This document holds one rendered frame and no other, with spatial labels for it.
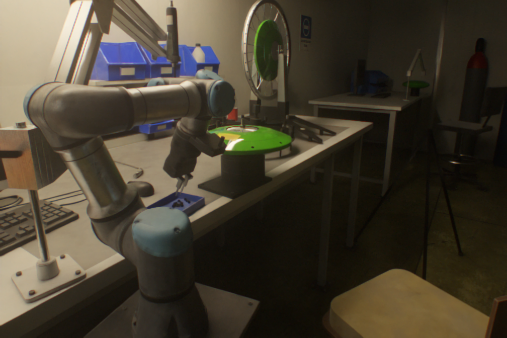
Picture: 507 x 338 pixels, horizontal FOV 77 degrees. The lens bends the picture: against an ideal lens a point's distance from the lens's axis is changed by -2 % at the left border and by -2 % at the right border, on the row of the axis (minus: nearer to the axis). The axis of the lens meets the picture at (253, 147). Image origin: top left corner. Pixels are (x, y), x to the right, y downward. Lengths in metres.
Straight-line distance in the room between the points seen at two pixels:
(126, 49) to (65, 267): 1.22
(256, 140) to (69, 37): 0.52
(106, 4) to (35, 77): 0.85
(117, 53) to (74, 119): 1.33
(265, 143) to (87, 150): 0.53
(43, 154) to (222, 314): 0.42
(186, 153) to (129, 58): 1.03
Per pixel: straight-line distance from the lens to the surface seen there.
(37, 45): 1.63
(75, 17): 0.78
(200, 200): 0.91
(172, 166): 0.79
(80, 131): 0.48
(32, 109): 0.55
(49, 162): 0.65
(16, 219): 0.96
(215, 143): 0.73
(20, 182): 0.65
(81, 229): 0.89
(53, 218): 0.93
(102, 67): 1.56
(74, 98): 0.48
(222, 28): 2.38
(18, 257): 0.84
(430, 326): 1.09
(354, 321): 1.03
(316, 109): 3.52
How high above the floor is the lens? 1.29
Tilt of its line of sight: 14 degrees down
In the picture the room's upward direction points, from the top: straight up
